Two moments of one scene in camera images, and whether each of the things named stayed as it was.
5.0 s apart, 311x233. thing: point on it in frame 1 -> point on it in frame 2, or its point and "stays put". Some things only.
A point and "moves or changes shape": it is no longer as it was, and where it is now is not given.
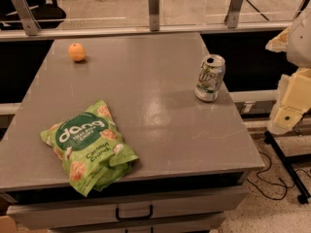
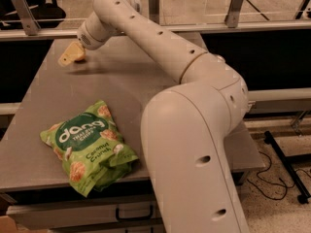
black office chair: x=42 y=2 stays put
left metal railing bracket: x=29 y=20 stays put
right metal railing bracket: x=231 y=19 stays put
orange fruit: x=76 y=51 moves or changes shape
